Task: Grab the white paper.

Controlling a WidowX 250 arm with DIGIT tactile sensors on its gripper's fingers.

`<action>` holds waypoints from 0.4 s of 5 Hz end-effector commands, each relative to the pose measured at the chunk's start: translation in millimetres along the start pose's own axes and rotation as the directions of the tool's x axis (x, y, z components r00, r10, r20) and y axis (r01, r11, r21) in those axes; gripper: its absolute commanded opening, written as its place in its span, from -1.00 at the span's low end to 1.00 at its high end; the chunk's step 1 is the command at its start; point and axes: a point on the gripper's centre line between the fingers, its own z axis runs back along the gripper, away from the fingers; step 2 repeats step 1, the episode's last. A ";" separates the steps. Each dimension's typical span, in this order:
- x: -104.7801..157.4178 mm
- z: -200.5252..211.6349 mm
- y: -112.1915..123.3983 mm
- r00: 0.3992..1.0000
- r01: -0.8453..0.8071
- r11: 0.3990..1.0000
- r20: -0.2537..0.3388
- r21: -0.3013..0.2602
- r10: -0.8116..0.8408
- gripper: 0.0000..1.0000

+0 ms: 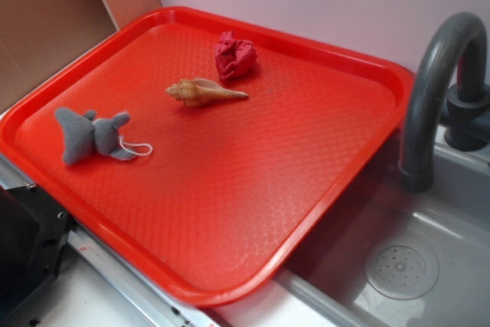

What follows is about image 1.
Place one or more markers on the grey plush elephant toy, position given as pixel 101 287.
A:
pixel 87 133

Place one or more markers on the red plastic tray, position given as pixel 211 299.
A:
pixel 231 188

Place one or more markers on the dark grey curved faucet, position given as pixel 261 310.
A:
pixel 450 90

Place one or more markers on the black metal mount block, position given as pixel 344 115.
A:
pixel 34 230

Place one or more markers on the crumpled red paper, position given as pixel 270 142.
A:
pixel 234 58

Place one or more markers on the tan conch seashell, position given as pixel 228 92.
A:
pixel 200 92

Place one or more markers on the grey plastic sink basin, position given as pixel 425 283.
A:
pixel 451 219

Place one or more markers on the silver aluminium rail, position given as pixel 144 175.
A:
pixel 95 287

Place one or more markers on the brown cardboard panel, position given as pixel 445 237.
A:
pixel 41 37

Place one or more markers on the round sink drain cover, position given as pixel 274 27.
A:
pixel 401 271

